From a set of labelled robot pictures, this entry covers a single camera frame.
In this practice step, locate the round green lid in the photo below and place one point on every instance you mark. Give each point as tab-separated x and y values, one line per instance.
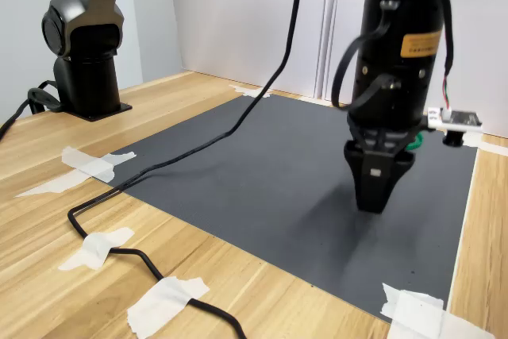
417	142

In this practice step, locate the small faint tape piece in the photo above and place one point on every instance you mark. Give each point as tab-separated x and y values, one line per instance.
315	101

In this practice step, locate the white tape piece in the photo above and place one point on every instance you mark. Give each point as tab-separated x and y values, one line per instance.
95	166
492	148
158	307
95	249
416	315
242	89

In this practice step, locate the dark grey mat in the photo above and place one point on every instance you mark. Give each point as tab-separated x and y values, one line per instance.
238	196

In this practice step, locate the white tape strip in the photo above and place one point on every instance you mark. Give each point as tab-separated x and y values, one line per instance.
47	187

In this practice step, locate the small white camera box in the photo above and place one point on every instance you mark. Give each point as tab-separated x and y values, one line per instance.
460	118

